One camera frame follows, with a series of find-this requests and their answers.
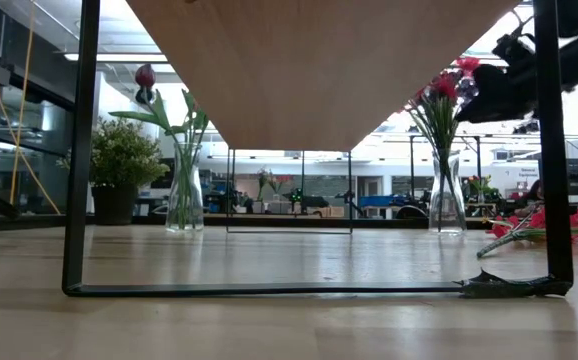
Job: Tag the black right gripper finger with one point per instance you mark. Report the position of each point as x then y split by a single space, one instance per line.
494 97

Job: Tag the large red flower bunch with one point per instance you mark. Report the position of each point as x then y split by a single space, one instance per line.
444 87

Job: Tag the small red flower bunch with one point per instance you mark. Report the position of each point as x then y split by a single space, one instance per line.
534 234

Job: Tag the clear glass vase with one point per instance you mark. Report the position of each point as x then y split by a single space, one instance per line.
171 215
434 215

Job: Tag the dark maroon artificial tulip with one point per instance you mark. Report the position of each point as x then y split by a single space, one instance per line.
145 76

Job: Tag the red yellow flower bouquet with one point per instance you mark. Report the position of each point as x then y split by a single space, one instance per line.
479 185

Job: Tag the person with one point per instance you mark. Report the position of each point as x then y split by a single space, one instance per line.
531 197

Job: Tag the blue storage bin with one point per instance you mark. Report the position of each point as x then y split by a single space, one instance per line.
374 201

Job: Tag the wooden board tray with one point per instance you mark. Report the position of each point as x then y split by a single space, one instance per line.
319 75

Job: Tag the pink red flower bouquet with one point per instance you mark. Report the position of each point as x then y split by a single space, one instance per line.
271 182

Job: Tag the green potted plant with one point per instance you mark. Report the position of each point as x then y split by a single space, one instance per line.
124 155

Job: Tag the black thin frame stand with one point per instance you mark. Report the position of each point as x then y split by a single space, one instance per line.
411 165

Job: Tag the black table frame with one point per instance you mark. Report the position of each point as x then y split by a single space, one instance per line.
269 221

